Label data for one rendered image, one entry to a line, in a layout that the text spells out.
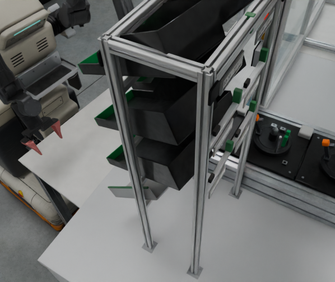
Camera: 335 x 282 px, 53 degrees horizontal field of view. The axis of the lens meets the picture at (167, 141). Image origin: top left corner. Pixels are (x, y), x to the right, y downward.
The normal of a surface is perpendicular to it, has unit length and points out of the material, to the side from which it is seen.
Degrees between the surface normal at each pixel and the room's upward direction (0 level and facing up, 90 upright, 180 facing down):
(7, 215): 0
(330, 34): 0
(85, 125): 0
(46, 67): 90
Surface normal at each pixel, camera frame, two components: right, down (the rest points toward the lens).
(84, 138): -0.04, -0.64
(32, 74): 0.79, 0.45
